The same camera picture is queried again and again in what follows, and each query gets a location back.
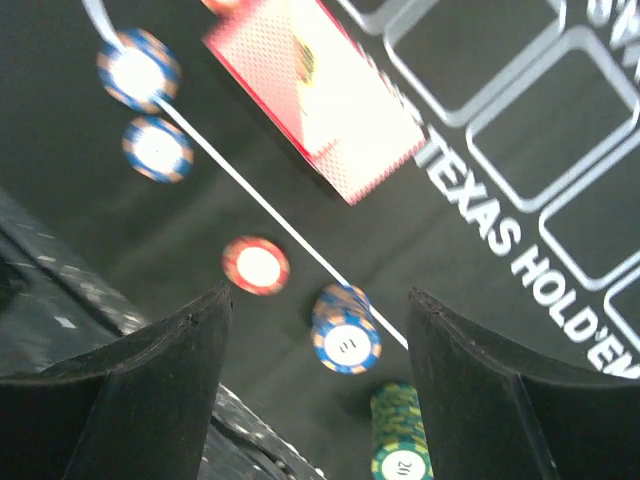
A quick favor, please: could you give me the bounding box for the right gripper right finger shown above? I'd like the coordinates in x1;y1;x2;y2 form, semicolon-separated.
408;289;639;480

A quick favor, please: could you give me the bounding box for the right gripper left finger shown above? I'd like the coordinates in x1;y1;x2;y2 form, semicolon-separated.
1;286;232;479

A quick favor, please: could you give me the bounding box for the red poker chip stack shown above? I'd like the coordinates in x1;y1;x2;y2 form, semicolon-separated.
221;236;290;296

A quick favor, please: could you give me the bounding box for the green poker chip stack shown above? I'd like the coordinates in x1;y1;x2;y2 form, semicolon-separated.
370;382;434;480

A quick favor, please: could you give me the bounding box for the black poker felt mat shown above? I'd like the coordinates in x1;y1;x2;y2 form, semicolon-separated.
0;0;640;480

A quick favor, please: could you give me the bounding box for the red playing card deck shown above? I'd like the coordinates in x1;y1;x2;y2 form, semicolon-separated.
203;1;426;204

